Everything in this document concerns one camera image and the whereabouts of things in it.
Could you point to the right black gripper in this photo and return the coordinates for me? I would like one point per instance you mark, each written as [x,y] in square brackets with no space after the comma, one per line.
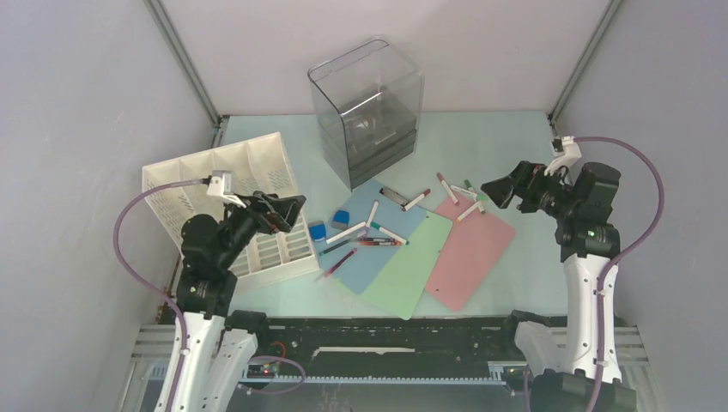
[523,182]

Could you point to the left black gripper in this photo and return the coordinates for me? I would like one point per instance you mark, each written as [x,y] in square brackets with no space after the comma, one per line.
[270,212]

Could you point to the blue eraser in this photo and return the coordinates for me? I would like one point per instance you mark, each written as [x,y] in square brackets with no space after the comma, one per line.
[317,231]
[340,220]

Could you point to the clear plastic drawer box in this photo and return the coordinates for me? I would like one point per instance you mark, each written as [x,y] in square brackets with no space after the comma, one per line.
[368,104]

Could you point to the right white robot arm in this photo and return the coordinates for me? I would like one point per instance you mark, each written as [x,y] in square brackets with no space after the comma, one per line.
[584,375]

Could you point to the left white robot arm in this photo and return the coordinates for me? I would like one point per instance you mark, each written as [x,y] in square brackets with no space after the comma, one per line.
[212,345]

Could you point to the light green cap marker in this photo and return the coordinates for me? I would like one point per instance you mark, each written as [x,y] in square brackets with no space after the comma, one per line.
[469,193]

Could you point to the orange cap marker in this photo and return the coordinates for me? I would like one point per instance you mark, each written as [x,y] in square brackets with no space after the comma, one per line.
[476,206]

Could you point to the pink clipboard sheet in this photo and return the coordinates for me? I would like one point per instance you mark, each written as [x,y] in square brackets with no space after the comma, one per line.
[472,249]

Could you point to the plain white marker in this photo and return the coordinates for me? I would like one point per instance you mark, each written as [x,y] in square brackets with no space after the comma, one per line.
[357,227]

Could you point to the orange red pen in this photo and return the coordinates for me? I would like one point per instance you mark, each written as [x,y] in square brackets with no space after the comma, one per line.
[377,243]

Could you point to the teal cap marker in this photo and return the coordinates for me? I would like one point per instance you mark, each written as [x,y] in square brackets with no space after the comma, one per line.
[388,232]

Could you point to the purple cap marker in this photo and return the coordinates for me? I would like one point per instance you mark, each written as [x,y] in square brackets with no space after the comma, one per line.
[371,215]

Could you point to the dark red cap marker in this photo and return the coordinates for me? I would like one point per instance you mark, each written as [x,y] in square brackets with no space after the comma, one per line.
[412,203]

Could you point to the metal clipboard clip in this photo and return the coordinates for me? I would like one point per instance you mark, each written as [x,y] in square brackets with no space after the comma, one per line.
[394,196]

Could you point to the green clipboard sheet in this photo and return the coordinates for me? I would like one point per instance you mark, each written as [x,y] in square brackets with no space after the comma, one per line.
[393,278]

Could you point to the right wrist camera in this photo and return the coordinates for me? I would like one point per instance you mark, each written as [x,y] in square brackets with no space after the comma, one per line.
[567,152]

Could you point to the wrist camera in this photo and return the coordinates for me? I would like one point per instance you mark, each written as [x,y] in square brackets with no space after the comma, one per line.
[567,152]
[220,187]

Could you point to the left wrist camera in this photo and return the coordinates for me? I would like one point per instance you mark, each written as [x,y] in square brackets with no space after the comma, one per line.
[220,187]

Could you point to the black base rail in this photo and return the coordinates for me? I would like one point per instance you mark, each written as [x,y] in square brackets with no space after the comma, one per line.
[392,348]

